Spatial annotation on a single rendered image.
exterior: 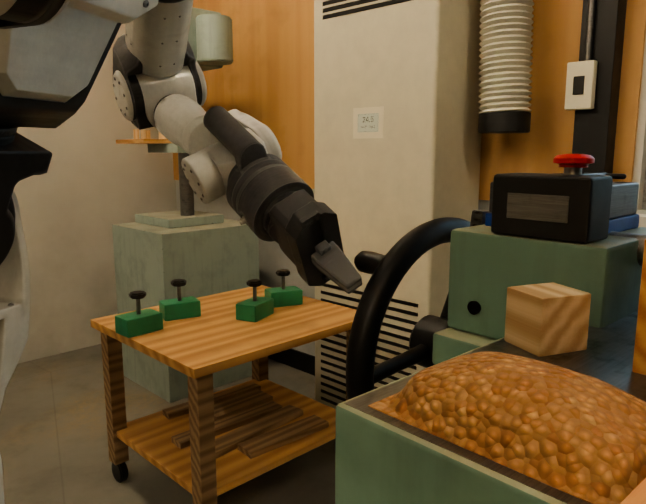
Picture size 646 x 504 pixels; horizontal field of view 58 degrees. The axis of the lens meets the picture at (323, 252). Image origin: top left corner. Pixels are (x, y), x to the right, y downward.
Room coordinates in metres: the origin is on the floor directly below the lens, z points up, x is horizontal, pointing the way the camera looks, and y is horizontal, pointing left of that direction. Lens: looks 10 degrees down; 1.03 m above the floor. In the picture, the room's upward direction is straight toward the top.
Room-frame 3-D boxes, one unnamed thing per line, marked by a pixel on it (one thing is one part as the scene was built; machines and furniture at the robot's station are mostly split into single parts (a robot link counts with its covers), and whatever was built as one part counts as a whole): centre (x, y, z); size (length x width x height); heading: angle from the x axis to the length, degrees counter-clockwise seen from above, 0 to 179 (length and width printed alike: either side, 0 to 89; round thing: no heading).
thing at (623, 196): (0.50, -0.20, 0.99); 0.13 x 0.11 x 0.06; 133
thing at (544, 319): (0.37, -0.15, 0.92); 0.04 x 0.03 x 0.04; 111
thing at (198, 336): (1.71, 0.27, 0.32); 0.66 x 0.57 x 0.64; 135
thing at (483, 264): (0.50, -0.21, 0.91); 0.15 x 0.14 x 0.09; 133
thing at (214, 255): (2.56, 0.59, 0.79); 0.62 x 0.48 x 1.58; 45
